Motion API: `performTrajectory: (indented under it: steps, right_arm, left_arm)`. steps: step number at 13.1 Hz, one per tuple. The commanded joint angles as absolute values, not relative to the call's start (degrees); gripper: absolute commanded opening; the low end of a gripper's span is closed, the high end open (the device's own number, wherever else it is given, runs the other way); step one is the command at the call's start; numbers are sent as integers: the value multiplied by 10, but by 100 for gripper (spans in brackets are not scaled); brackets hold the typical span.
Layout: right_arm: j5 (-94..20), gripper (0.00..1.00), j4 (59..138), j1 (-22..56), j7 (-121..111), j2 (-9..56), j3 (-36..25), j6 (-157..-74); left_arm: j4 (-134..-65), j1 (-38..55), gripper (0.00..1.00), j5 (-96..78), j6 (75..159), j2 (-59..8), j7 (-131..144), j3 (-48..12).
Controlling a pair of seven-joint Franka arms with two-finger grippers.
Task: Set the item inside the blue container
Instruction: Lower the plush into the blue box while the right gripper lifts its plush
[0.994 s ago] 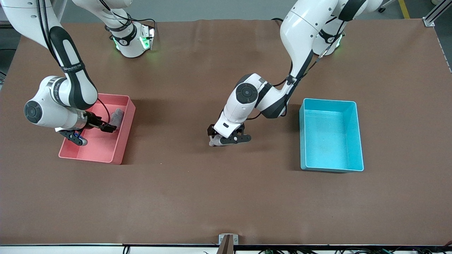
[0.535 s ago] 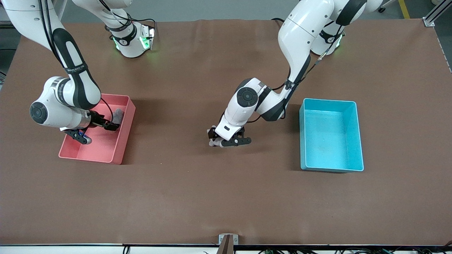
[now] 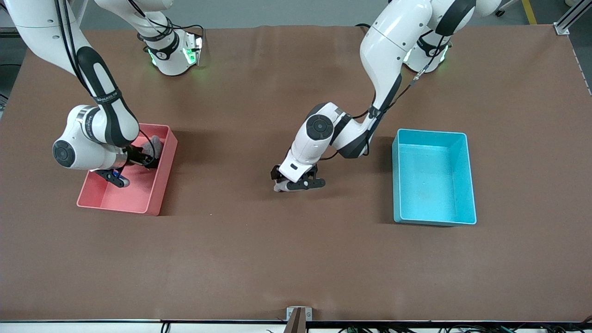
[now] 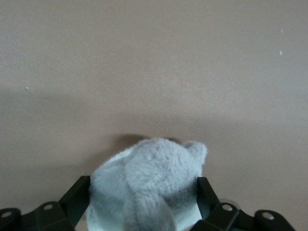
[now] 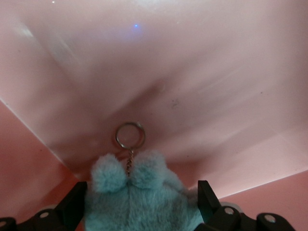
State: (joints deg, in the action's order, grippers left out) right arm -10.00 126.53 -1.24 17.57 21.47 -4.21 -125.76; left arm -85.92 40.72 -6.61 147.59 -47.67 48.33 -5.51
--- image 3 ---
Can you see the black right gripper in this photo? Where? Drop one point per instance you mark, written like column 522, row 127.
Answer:
column 137, row 156

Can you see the grey plush toy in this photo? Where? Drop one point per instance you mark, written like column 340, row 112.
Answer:
column 156, row 144

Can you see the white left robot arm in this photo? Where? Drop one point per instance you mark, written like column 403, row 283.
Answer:
column 388, row 55

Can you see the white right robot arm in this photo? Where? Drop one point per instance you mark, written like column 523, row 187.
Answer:
column 106, row 115

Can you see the pink plastic box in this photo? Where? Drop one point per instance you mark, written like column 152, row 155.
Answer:
column 134, row 199

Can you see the blue plastic box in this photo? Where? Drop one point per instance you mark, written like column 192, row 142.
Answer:
column 430, row 185

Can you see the brown table cover mat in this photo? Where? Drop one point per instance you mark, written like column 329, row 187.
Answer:
column 277, row 254

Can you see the metal base connector plate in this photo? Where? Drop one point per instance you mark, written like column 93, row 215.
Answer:
column 194, row 48

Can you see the chair caster wheel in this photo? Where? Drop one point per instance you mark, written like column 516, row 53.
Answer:
column 499, row 12

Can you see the metal table edge bracket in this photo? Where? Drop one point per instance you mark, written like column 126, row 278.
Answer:
column 299, row 317

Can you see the aluminium frame profile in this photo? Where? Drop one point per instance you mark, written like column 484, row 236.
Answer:
column 562, row 28

